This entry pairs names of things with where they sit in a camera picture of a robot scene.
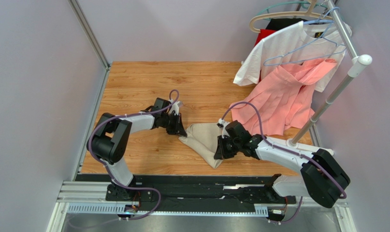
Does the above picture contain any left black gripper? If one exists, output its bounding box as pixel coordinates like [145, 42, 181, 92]
[161, 113, 187, 137]

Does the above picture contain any beige cloth napkin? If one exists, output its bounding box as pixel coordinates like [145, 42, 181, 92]
[179, 123, 223, 169]

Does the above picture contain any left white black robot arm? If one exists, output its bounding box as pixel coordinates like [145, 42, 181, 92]
[87, 98, 187, 200]

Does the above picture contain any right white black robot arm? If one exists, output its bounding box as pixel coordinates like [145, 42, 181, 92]
[214, 119, 351, 208]

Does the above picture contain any pink pleated garment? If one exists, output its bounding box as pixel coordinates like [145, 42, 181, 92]
[231, 58, 337, 135]

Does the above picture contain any red garment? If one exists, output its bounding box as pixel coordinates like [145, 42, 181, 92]
[254, 29, 276, 83]

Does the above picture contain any white t-shirt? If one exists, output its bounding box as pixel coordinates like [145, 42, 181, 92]
[233, 21, 346, 86]

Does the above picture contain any black garment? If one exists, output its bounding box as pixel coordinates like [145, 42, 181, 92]
[265, 18, 306, 31]

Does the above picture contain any green hanger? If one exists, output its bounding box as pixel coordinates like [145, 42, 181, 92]
[256, 0, 313, 16]

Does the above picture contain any white metal clothes rack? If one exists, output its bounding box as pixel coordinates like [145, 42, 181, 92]
[265, 0, 373, 157]

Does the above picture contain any beige wooden hanger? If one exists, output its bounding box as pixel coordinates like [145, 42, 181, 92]
[249, 0, 352, 34]

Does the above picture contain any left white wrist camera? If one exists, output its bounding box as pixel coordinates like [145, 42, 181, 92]
[168, 101, 183, 115]

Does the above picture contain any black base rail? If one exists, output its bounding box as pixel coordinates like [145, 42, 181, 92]
[75, 174, 298, 213]

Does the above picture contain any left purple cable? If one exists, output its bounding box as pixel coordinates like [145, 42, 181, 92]
[87, 89, 180, 221]

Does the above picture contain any blue wire hanger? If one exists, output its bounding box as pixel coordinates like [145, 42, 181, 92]
[263, 6, 347, 66]

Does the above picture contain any aluminium frame post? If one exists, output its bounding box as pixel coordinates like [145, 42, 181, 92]
[68, 0, 111, 70]

